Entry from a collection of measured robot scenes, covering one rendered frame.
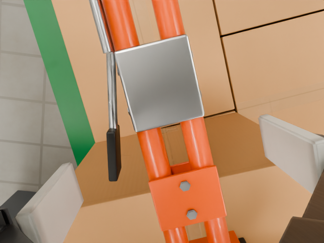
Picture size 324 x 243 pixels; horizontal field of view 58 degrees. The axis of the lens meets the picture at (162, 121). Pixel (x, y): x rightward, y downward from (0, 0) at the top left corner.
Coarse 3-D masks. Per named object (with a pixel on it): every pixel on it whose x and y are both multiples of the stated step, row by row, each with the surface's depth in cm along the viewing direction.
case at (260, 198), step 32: (224, 128) 66; (256, 128) 60; (96, 160) 63; (128, 160) 58; (224, 160) 47; (256, 160) 44; (96, 192) 45; (128, 192) 42; (224, 192) 41; (256, 192) 42; (288, 192) 42; (96, 224) 42; (128, 224) 42; (192, 224) 42; (256, 224) 42
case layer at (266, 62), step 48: (144, 0) 74; (192, 0) 74; (240, 0) 75; (288, 0) 75; (96, 48) 76; (192, 48) 77; (240, 48) 77; (288, 48) 77; (96, 96) 78; (240, 96) 79; (288, 96) 80
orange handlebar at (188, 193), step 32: (128, 0) 24; (160, 0) 23; (128, 32) 24; (160, 32) 24; (160, 128) 26; (192, 128) 25; (160, 160) 26; (192, 160) 26; (160, 192) 26; (192, 192) 26; (160, 224) 26; (224, 224) 27
